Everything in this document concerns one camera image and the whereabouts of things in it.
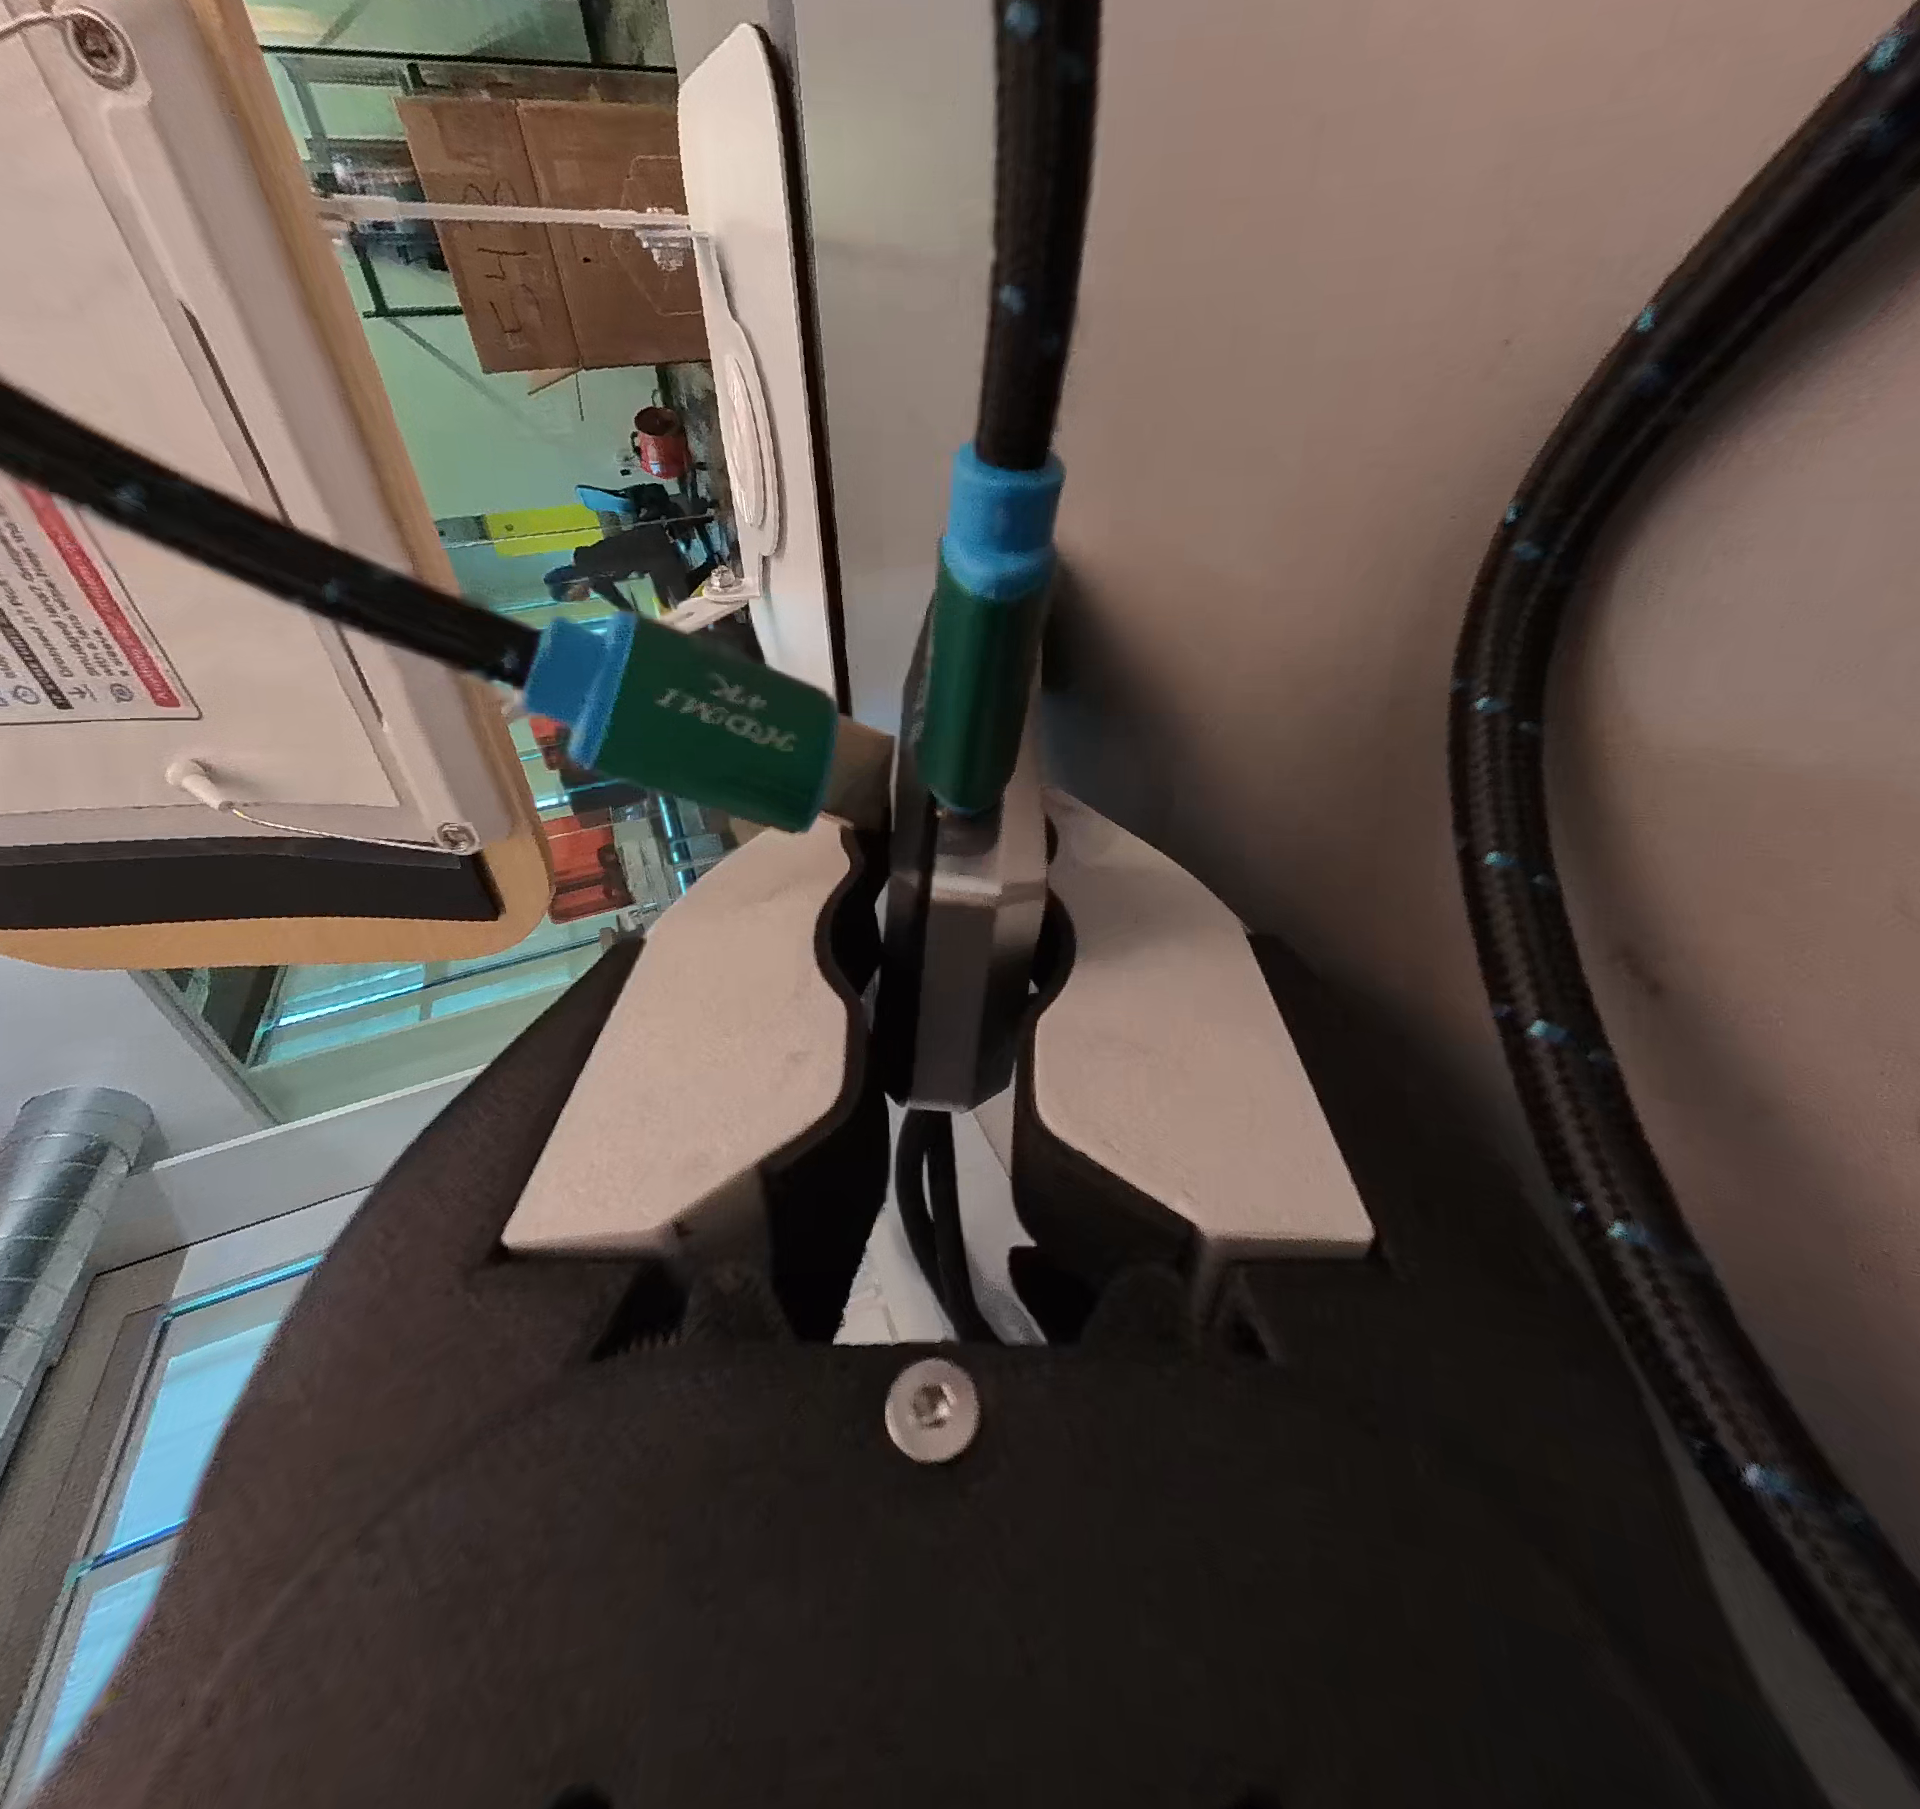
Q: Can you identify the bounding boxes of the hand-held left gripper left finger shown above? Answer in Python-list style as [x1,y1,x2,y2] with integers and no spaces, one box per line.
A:
[498,818,895,1341]

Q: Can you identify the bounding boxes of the silver black hdmi switch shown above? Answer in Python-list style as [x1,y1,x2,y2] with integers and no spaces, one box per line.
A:
[877,622,1059,1107]

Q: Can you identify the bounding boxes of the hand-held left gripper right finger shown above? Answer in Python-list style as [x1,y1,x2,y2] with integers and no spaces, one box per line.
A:
[1014,790,1377,1341]

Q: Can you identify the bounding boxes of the tall cardboard box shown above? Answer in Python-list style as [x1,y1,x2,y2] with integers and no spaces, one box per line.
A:
[397,95,713,372]

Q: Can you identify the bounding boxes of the silver ventilation ducts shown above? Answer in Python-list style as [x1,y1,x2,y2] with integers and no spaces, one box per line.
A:
[0,1090,159,1465]

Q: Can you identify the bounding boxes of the white stand base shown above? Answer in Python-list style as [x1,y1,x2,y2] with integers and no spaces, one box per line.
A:
[321,20,848,709]

